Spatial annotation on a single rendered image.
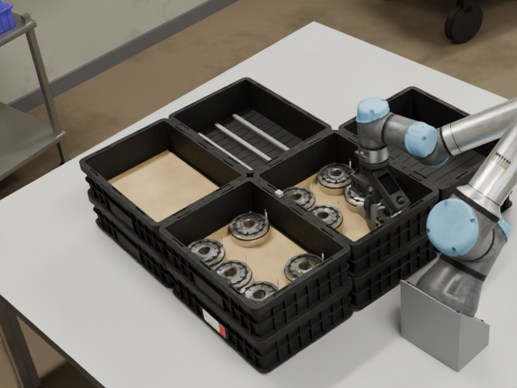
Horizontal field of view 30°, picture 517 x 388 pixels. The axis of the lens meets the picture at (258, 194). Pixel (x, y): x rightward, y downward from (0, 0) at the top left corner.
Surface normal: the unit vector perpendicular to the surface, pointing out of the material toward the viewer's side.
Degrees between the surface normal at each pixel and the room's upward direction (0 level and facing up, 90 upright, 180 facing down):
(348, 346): 0
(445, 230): 51
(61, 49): 90
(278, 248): 0
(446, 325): 90
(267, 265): 0
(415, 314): 90
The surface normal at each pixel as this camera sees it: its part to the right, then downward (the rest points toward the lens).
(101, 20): 0.69, 0.40
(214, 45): -0.10, -0.78
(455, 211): -0.57, -0.08
